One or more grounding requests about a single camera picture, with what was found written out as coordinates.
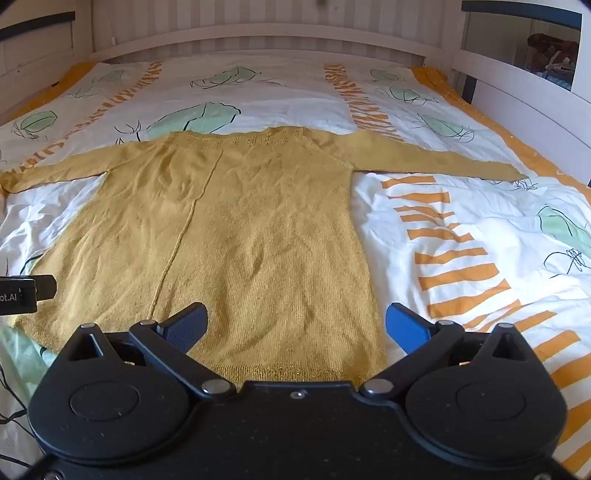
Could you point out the white wooden bed frame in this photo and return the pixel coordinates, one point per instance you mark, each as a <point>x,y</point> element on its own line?
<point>277,39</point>

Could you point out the leaf printed duvet cover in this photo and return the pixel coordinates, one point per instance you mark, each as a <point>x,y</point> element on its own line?
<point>461,217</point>

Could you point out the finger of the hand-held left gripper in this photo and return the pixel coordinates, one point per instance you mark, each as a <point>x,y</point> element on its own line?
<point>46,287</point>

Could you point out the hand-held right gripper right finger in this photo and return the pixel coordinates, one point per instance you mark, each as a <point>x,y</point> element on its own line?
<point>405,328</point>

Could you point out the mustard yellow knit sweater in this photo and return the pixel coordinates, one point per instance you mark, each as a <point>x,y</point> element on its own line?
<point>258,240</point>

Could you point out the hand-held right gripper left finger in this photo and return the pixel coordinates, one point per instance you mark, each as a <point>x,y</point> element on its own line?
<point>188,324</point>

